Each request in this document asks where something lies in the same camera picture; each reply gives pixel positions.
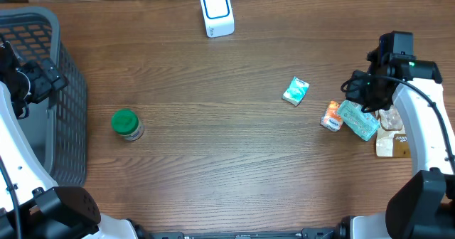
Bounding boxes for teal wipes packet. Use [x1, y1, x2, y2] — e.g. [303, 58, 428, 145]
[337, 100, 380, 142]

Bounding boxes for orange tissue pack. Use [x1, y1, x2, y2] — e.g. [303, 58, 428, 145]
[320, 101, 343, 132]

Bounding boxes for beige snack pouch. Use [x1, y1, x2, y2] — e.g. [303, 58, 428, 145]
[375, 105, 410, 158]

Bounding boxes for teal tissue pack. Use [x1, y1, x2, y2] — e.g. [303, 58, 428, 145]
[282, 77, 310, 106]

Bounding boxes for green bottle cap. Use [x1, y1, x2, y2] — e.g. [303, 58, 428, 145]
[111, 109, 144, 142]

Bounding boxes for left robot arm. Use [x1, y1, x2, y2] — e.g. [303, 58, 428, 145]
[1, 39, 147, 239]

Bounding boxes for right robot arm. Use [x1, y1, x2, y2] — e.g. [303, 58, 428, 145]
[327, 31, 454, 238]

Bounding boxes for white barcode scanner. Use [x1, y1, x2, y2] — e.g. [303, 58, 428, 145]
[200, 0, 235, 38]

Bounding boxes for grey plastic mesh basket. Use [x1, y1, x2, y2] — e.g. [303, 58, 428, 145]
[1, 6, 88, 186]

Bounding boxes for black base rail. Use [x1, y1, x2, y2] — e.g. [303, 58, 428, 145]
[150, 228, 338, 239]

